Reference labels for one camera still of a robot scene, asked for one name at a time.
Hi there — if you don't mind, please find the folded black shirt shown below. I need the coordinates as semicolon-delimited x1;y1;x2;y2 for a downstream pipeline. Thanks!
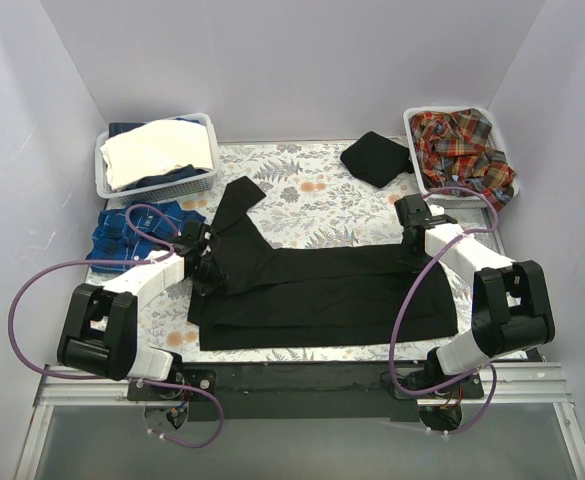
340;131;414;188

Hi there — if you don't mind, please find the black long sleeve shirt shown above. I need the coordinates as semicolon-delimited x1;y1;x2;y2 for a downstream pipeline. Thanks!
187;175;459;352

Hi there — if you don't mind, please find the blue plaid shirt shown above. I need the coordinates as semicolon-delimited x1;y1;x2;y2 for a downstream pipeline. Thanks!
86;201;206;274

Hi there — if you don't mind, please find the left white plastic basket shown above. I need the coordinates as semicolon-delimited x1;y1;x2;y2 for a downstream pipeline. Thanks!
94;113;220;202

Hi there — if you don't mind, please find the white plastic basket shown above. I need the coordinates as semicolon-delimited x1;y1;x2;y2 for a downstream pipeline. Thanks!
402;105;523;209
94;113;220;202

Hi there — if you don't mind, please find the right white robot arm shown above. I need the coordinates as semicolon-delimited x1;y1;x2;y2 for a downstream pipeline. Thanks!
388;194;555;398

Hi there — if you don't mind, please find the cream white folded shirt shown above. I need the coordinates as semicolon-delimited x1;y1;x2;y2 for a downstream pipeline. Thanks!
100;118;214;190

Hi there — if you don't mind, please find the right white plastic basket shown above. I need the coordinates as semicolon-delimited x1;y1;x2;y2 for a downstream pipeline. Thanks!
402;105;523;209

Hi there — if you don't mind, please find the red plaid shirt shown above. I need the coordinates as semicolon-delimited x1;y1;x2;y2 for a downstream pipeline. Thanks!
409;108;517;211

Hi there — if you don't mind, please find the floral patterned table mat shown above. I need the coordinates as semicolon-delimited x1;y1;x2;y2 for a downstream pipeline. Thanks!
66;140;536;364

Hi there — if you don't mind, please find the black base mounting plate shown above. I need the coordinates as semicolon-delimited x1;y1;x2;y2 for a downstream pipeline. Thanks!
126;360;488;421

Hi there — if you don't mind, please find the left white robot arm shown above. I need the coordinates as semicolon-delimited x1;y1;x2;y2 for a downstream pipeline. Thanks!
57;220;227;400

